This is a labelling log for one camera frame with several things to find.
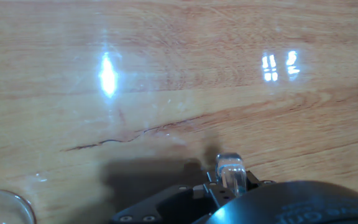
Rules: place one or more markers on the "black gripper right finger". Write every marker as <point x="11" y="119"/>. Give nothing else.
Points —
<point x="256" y="180"/>

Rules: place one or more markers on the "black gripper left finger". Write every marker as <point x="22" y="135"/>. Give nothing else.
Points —
<point x="166" y="205"/>

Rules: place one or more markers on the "varnished wooden board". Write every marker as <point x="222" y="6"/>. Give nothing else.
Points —
<point x="179" y="77"/>

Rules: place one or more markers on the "clear glass tumbler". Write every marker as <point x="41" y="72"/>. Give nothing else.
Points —
<point x="5" y="208"/>

